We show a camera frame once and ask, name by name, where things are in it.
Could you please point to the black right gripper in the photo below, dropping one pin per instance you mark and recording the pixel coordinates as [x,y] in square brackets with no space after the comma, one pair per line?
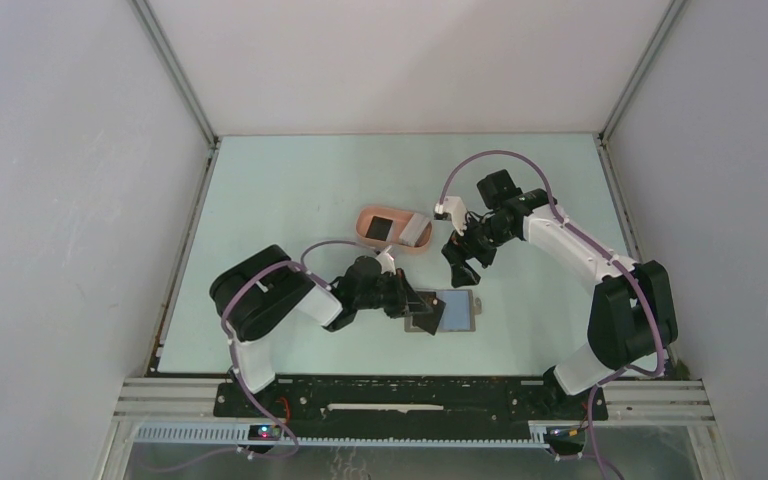
[461,273]

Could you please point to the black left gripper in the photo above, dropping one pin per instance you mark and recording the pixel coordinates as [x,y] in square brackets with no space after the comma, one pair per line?
[400,284]

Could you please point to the taupe leather card holder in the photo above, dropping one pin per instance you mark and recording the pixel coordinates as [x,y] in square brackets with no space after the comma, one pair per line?
[462,308]

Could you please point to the peach plastic card tray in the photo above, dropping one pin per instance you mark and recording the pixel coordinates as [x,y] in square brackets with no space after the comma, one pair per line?
[400,217]

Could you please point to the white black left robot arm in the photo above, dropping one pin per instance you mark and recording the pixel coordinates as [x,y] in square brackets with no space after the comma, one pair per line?
[255,296]

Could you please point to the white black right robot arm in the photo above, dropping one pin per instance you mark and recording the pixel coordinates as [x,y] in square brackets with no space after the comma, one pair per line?
[632,313]

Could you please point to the stack of credit cards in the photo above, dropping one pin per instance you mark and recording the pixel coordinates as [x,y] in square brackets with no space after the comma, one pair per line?
[414,229]

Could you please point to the black card in tray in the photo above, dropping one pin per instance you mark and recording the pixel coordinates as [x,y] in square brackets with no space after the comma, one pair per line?
[379,228]

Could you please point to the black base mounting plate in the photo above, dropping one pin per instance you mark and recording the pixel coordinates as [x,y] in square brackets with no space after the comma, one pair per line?
[403,408]

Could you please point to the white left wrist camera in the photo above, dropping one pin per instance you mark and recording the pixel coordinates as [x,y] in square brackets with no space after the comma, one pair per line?
[386,260]

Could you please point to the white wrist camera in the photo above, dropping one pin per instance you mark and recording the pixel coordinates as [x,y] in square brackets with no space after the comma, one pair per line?
[452,208]
[386,260]

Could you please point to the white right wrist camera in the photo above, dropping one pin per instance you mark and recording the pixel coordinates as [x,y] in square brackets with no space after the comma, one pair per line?
[452,208]

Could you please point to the white cable duct strip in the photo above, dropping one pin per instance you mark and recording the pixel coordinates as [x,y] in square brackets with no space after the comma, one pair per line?
[238,434]

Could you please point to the aluminium frame rail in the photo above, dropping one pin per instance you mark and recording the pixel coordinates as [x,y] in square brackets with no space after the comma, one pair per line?
[166,399]

